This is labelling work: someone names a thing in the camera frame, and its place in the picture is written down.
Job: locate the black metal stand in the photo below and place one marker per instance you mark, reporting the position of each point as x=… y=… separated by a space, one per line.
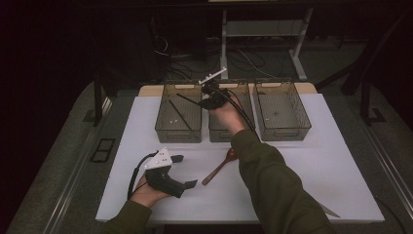
x=97 y=97
x=367 y=81

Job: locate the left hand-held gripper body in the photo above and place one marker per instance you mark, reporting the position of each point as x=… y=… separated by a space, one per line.
x=162 y=177

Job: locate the clear grey plastic bin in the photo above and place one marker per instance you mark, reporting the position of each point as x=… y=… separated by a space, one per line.
x=217 y=133
x=281 y=110
x=178 y=130

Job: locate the black chopstick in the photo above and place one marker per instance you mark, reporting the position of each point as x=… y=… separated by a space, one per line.
x=190 y=99
x=180 y=114

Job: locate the person's right hand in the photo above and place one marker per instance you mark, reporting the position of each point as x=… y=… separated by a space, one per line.
x=229 y=118

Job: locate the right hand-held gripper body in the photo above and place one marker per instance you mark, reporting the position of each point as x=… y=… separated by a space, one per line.
x=216 y=97

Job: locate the metal floor rail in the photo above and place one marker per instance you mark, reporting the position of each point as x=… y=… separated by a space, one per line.
x=389 y=172
x=71 y=182

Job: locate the person's left hand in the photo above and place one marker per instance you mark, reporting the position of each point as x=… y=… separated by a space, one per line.
x=147 y=195

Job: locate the brown wooden spoon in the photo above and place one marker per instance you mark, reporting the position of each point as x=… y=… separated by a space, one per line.
x=220 y=167

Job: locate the white metal desk frame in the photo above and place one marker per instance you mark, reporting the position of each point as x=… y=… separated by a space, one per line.
x=263 y=29

